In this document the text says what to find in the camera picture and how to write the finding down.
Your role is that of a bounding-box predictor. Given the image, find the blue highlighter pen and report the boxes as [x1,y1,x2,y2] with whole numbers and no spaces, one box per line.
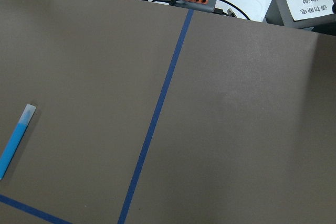
[1,104,36,180]

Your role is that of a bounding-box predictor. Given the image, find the dark box with label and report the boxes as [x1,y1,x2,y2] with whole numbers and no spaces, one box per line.
[264,0,335,35]

